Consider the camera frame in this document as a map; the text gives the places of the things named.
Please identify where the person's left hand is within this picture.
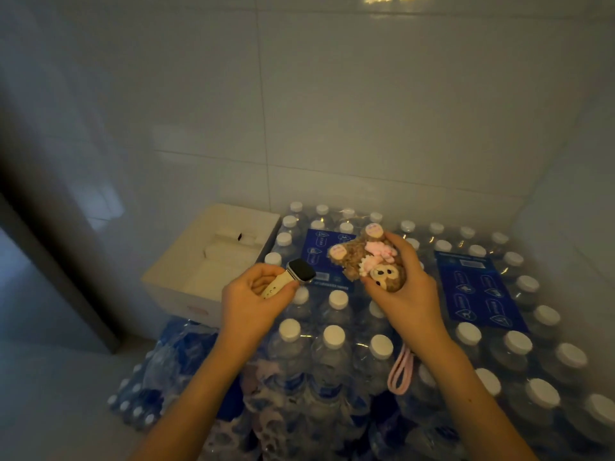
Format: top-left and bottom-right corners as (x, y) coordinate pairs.
(220, 263), (301, 353)

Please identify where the person's right hand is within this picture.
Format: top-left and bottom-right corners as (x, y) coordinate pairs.
(360, 230), (455, 363)

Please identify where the white cardboard storage box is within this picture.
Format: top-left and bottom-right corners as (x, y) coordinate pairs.
(142, 202), (282, 330)

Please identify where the beige strap smartwatch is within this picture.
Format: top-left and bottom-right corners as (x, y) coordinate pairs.
(261, 257), (317, 300)

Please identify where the person's left forearm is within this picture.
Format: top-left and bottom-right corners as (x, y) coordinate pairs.
(129, 330), (258, 461)

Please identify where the person's right forearm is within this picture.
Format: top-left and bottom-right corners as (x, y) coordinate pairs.
(422, 338), (539, 461)

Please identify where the stack of water bottle packs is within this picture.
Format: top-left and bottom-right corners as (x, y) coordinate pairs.
(106, 200), (615, 461)

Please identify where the grey room door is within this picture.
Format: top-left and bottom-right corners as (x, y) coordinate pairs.
(0, 191), (121, 355)

